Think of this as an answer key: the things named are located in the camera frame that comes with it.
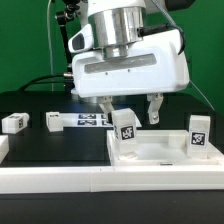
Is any white square table top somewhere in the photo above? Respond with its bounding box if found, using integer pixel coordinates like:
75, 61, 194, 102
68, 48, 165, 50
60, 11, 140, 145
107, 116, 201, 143
107, 130, 224, 166

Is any black cable bundle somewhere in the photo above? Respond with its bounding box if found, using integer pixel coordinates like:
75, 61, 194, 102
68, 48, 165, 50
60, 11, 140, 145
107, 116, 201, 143
18, 73, 76, 93

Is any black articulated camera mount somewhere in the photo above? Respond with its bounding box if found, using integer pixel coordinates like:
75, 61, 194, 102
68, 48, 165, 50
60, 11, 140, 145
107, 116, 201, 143
55, 0, 81, 72

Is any white U-shaped fence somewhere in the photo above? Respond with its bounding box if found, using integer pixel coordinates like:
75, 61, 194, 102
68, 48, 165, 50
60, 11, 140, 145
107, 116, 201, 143
0, 136, 224, 194

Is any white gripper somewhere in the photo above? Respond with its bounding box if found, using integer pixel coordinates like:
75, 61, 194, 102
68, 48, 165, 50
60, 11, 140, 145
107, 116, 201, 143
72, 30, 189, 124

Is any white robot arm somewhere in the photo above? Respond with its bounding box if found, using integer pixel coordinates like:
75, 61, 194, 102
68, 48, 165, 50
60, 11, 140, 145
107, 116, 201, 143
68, 0, 196, 124

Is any white sheet with tags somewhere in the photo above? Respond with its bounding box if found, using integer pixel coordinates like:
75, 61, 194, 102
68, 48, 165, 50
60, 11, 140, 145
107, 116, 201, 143
59, 113, 143, 128

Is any grey thin cable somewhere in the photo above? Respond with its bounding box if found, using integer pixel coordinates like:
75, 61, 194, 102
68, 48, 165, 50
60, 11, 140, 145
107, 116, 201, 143
45, 0, 56, 93

